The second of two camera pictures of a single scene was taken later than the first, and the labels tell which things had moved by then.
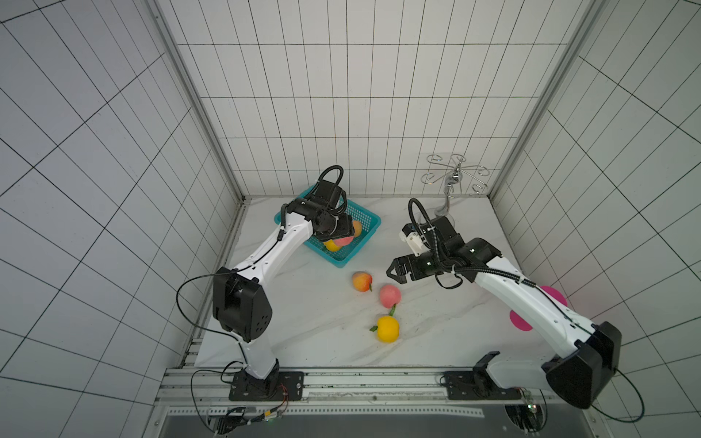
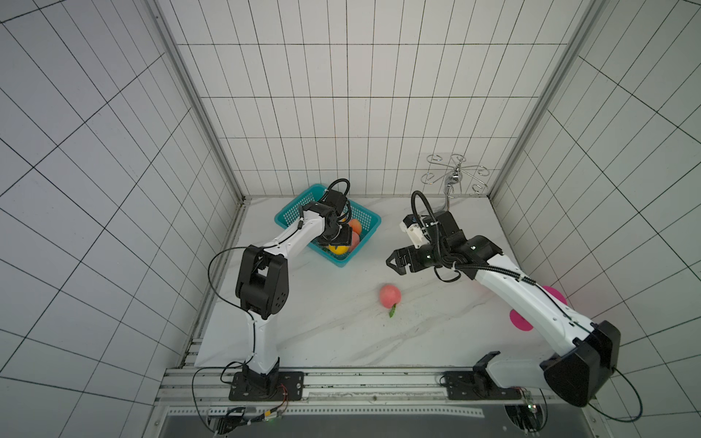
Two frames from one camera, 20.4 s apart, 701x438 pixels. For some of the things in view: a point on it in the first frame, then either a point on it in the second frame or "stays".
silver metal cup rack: x=455 y=175 stays
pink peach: x=390 y=296 stays
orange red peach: x=358 y=227 stays
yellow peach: x=388 y=329 to x=340 y=250
